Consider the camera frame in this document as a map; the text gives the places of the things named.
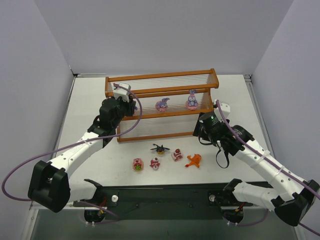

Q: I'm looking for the pink bear strawberry cake toy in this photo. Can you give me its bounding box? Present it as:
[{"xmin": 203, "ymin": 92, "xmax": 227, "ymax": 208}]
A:
[{"xmin": 171, "ymin": 148, "xmax": 183, "ymax": 162}]

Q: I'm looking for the purple bunny donut toy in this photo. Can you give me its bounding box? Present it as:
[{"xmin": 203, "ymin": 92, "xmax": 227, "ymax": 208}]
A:
[{"xmin": 155, "ymin": 97, "xmax": 170, "ymax": 113}]

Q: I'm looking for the pink bear holding strawberry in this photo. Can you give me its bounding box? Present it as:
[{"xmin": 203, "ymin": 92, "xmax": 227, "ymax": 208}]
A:
[{"xmin": 132, "ymin": 158, "xmax": 144, "ymax": 172}]

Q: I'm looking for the pink bear cupcake toy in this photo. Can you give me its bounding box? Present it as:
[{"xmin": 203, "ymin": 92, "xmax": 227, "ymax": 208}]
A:
[{"xmin": 149, "ymin": 157, "xmax": 160, "ymax": 171}]

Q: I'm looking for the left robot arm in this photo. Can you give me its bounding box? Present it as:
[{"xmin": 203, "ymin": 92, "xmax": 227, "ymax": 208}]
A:
[{"xmin": 27, "ymin": 95, "xmax": 136, "ymax": 213}]

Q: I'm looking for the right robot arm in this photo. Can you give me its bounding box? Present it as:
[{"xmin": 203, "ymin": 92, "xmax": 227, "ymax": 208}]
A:
[{"xmin": 193, "ymin": 111, "xmax": 320, "ymax": 227}]

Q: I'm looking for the wooden three-tier shelf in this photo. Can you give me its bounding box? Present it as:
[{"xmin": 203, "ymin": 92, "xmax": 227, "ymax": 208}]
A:
[{"xmin": 105, "ymin": 68, "xmax": 219, "ymax": 143}]

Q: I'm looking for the orange fish toy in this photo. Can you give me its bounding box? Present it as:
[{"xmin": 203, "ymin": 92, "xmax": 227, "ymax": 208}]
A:
[{"xmin": 185, "ymin": 154, "xmax": 202, "ymax": 168}]

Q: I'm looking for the black winged bird toy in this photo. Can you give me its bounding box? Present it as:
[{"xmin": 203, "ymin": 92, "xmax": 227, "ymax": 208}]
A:
[{"xmin": 150, "ymin": 143, "xmax": 170, "ymax": 155}]

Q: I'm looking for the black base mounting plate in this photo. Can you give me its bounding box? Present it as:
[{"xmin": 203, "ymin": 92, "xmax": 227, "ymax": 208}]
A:
[{"xmin": 73, "ymin": 183, "xmax": 244, "ymax": 220}]

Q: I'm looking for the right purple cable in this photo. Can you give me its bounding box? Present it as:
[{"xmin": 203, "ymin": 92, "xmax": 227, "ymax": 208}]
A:
[{"xmin": 214, "ymin": 99, "xmax": 320, "ymax": 236}]

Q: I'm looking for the purple cable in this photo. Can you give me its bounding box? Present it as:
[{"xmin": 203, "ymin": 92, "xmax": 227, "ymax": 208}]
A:
[
  {"xmin": 214, "ymin": 99, "xmax": 320, "ymax": 236},
  {"xmin": 1, "ymin": 83, "xmax": 144, "ymax": 202}
]

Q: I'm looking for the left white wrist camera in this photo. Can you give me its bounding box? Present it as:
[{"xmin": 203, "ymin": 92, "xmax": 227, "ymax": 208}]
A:
[{"xmin": 112, "ymin": 83, "xmax": 131, "ymax": 102}]

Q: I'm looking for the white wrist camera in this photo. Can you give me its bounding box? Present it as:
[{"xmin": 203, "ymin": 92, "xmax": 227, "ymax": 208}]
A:
[
  {"xmin": 112, "ymin": 83, "xmax": 131, "ymax": 102},
  {"xmin": 213, "ymin": 99, "xmax": 231, "ymax": 120}
]

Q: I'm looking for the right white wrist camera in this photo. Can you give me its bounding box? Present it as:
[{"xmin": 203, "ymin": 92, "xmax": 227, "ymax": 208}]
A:
[{"xmin": 213, "ymin": 99, "xmax": 231, "ymax": 120}]

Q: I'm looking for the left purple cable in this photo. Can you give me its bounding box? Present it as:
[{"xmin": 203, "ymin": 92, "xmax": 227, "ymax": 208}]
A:
[{"xmin": 1, "ymin": 83, "xmax": 144, "ymax": 202}]

